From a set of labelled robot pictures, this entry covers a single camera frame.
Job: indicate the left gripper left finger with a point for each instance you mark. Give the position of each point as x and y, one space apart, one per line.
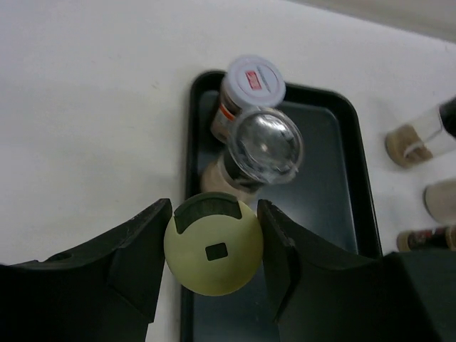
105 289

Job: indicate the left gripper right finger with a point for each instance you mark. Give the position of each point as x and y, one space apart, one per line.
320 292

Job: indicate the yellow cap spice shaker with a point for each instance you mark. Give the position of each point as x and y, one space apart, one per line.
213 244

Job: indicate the clear cap salt grinder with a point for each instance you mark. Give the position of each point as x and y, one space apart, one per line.
264 148

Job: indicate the black rectangular tray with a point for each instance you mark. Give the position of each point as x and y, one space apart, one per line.
331 196

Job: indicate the small dark pepper bottle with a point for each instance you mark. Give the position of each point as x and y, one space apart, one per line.
436 238

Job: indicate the black cap white spice bottle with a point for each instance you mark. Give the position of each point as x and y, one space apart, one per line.
439 200

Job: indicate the black cap brown spice bottle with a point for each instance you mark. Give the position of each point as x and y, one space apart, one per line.
426 137

